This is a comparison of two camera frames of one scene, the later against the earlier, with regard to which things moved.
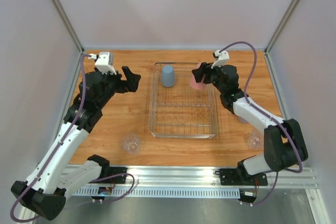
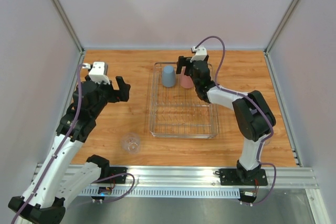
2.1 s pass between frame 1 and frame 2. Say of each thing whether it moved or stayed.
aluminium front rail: stayed
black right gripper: moved
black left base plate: stayed
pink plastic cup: moved
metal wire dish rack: stayed
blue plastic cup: stayed
